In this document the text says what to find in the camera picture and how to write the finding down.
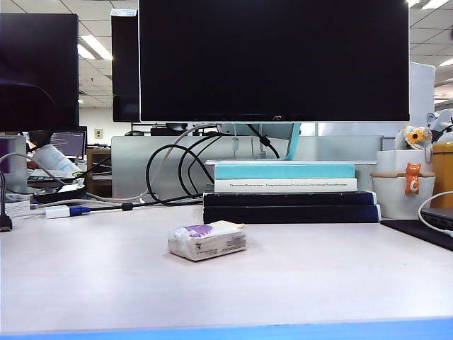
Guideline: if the grey curved cable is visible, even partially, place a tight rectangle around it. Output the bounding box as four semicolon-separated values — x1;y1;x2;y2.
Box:
0;152;68;186

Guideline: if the grey white cable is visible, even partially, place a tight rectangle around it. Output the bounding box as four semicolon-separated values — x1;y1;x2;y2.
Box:
86;123;217;203

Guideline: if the rolled paper with teal print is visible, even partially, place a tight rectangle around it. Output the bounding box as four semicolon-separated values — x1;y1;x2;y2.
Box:
33;144;84;176

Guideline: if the white blue USB adapter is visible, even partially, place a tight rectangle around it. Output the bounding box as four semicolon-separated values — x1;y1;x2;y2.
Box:
45;205;71;219

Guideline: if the black desk mat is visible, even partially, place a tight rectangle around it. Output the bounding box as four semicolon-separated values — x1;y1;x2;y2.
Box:
380;219;453;252

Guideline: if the white cup with orange cat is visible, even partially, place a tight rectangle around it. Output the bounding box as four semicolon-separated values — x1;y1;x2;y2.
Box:
370;149;437;220

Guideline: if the black monitor with curved stand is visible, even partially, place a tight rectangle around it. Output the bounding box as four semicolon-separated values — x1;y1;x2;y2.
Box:
0;13;80;132

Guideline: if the large black AOC monitor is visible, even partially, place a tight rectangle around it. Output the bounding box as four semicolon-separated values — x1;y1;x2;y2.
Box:
137;0;411;123

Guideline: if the white book with spine text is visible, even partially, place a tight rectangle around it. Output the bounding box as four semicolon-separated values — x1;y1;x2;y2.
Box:
214;178;359;194

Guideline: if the white purple tissue packet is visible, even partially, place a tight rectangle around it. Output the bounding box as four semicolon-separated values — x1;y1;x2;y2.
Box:
168;222;248;262

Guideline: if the silver computer back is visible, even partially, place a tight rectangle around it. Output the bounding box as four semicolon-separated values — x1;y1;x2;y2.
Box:
0;135;28;194

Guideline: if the white laptop cable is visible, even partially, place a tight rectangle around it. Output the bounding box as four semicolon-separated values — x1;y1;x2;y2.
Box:
418;191;453;239

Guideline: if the brown wooden cabinet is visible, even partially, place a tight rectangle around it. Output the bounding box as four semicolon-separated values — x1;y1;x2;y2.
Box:
86;148;113;198

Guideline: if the white plastic gadget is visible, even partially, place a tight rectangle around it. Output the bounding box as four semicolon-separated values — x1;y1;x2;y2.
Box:
426;108;453;142

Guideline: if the plush toy with sunflower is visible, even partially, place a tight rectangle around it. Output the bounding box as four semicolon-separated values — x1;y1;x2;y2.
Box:
394;124;435;164

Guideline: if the yellow canister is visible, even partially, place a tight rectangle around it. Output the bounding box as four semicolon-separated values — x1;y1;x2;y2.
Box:
430;141;453;209

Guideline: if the black cable with ferrite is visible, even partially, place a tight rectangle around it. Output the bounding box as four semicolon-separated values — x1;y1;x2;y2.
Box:
88;197;205;213

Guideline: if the small white box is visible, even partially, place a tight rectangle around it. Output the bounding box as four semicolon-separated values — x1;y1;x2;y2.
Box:
0;200;33;219

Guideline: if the teal book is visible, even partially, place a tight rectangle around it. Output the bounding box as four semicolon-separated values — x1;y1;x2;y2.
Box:
214;163;357;180

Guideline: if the grey laptop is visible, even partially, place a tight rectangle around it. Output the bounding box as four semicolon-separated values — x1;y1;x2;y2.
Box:
420;207;453;231

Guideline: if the orange cat figurine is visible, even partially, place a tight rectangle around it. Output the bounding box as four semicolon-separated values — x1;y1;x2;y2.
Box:
404;161;423;195

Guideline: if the white partition board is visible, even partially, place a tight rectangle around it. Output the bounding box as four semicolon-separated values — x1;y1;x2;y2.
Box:
409;62;436;118

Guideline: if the background monitor showing code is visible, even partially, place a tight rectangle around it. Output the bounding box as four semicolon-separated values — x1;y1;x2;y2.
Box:
49;130;88;159

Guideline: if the black looped cable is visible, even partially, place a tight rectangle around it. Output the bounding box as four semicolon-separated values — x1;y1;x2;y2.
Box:
145;132;220;205
178;136;227;198

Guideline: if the black HDMI plug with cable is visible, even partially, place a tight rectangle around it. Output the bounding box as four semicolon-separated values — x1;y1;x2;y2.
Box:
0;169;14;233

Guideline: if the thin black box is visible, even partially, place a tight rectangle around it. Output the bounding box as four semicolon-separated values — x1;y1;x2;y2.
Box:
203;190;378;207

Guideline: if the black round monitor base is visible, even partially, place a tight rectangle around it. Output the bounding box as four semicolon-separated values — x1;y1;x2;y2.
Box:
33;183;88;204

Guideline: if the light blue silver monitor stand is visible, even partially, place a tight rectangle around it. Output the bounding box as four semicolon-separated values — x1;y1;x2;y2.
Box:
205;122;379;166

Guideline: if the black monitor power cable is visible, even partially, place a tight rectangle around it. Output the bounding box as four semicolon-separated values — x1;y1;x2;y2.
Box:
247;123;282;159

